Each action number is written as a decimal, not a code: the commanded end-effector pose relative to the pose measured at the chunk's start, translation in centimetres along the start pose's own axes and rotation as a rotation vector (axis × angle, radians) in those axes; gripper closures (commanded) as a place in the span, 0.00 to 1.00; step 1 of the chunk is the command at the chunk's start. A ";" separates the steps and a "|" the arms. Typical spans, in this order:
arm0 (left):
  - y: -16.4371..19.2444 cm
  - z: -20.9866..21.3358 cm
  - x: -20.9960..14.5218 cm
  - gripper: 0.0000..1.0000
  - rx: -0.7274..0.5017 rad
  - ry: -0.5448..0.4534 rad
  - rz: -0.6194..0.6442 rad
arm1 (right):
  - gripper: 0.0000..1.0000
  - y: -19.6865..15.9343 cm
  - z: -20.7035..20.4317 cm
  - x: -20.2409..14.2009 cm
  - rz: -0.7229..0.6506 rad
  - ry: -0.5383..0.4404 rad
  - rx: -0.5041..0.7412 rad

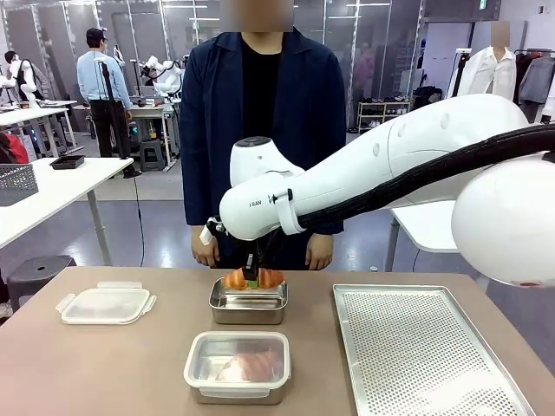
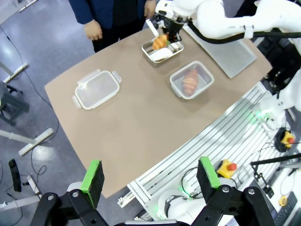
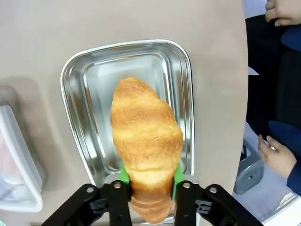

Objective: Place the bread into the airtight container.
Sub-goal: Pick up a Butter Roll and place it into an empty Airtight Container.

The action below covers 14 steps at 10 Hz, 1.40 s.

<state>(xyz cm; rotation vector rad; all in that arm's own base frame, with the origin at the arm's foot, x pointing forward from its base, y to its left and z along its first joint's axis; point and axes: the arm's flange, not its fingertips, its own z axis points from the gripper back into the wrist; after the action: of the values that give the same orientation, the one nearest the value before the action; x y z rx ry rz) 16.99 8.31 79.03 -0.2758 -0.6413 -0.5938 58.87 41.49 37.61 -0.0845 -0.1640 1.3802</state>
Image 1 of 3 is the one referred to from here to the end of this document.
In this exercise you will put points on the grey step stool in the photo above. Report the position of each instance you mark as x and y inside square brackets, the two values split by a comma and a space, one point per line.
[152, 156]

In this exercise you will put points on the wooden shoe rack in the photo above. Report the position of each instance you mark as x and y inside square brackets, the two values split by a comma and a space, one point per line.
[381, 115]

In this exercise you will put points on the black light stand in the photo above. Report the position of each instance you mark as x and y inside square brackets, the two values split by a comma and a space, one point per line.
[461, 71]

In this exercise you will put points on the perforated metal baking tray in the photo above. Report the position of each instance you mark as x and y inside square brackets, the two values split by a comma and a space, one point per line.
[412, 346]

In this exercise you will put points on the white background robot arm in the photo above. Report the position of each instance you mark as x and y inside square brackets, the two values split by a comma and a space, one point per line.
[167, 76]

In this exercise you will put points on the clear plastic clip lid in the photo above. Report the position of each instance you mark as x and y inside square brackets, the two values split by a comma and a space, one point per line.
[204, 346]
[104, 305]

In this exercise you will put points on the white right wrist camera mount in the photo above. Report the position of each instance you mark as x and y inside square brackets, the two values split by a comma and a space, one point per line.
[208, 234]

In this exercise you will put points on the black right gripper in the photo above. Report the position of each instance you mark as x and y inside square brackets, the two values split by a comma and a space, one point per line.
[269, 253]

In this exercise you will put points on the person's left hand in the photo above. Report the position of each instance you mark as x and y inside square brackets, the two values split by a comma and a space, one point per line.
[320, 253]

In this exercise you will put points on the grey hanging jacket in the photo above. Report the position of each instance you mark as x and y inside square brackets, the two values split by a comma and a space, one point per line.
[537, 80]

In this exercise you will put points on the black tripod pole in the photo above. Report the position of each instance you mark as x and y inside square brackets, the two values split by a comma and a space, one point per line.
[113, 121]

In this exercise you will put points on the black plastic tray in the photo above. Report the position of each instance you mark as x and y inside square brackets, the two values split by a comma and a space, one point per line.
[67, 162]

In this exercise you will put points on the white background robot torso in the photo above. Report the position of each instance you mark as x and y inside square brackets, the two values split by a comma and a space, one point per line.
[24, 78]

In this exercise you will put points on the red bag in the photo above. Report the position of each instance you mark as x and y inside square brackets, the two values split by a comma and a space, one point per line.
[11, 149]

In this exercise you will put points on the white side table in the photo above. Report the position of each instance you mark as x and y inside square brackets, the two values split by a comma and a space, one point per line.
[65, 186]

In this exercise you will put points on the man in light blue shirt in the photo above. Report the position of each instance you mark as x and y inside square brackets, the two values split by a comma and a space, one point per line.
[102, 82]

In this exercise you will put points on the black bag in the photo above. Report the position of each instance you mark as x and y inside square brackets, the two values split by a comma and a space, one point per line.
[427, 95]

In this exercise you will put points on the grey plastic stool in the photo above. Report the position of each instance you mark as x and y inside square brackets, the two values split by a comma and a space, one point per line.
[39, 273]

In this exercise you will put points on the person's right forearm navy sleeve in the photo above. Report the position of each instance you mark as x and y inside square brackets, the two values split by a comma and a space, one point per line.
[195, 195]

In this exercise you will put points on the person's right hand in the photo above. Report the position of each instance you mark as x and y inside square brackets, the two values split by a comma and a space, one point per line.
[208, 255]

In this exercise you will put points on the grey mesh basket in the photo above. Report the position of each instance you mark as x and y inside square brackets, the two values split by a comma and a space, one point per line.
[17, 184]

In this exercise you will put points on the golden croissant bread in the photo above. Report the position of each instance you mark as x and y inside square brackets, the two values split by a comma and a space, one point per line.
[249, 366]
[271, 277]

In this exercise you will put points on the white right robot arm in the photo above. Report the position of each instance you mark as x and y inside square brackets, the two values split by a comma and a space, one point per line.
[347, 173]

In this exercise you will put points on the white long table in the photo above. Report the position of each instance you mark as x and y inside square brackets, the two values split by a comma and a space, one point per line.
[429, 229]

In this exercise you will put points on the person in navy jacket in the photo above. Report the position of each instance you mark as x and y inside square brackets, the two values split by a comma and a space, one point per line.
[217, 130]

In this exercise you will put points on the person's left forearm navy sleeve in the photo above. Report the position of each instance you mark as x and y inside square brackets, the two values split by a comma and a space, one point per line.
[325, 232]

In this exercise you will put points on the white background work table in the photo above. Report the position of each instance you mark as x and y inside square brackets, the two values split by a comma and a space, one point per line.
[30, 113]

